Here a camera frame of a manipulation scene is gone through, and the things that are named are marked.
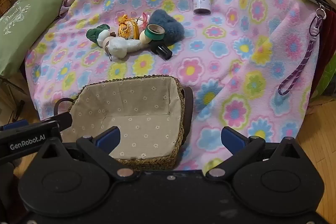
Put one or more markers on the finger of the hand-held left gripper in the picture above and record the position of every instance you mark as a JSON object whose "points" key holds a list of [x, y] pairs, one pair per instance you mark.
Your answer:
{"points": [[15, 124], [64, 120]]}

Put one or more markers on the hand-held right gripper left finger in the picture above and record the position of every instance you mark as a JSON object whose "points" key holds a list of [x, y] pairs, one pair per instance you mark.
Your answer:
{"points": [[109, 139]]}

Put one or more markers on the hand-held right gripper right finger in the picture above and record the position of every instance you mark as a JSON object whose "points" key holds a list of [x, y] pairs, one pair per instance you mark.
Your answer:
{"points": [[232, 139]]}

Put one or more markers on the fabric-lined wicker basket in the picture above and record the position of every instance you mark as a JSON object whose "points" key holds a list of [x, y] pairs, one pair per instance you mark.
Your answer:
{"points": [[131, 108]]}

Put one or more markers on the beige tape roll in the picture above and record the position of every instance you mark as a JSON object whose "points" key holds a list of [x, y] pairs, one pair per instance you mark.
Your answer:
{"points": [[105, 44]]}

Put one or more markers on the white plush duck green hat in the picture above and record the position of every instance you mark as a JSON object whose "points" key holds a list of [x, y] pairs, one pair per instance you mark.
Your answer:
{"points": [[123, 47]]}

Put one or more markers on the black round-headed cylinder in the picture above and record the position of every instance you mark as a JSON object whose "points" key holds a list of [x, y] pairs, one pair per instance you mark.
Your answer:
{"points": [[162, 50]]}

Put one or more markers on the blue fuzzy plush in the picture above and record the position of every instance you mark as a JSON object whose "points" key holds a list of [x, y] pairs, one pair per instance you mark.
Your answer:
{"points": [[170, 27]]}

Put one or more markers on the black folding stand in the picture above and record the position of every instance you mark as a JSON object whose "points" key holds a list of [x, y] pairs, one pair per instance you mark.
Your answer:
{"points": [[13, 85]]}

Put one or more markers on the pink floral fleece blanket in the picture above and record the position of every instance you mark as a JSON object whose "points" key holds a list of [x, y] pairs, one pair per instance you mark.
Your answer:
{"points": [[210, 56]]}

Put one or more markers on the green printed pillow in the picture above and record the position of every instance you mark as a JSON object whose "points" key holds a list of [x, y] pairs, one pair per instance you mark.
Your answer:
{"points": [[23, 29]]}

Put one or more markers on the cream egg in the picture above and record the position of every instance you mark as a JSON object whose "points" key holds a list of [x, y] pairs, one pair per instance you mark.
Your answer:
{"points": [[143, 39]]}

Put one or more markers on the green tape roll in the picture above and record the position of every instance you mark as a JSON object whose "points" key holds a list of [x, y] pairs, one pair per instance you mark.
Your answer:
{"points": [[151, 36]]}

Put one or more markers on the green bag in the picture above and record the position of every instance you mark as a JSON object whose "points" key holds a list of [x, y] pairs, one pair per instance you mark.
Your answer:
{"points": [[329, 77]]}

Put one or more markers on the white packet with pink yarn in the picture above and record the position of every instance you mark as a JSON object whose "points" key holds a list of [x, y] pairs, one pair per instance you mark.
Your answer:
{"points": [[143, 20]]}

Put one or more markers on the dark red cloth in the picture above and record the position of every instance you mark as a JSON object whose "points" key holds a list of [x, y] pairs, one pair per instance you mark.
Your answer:
{"points": [[326, 37]]}

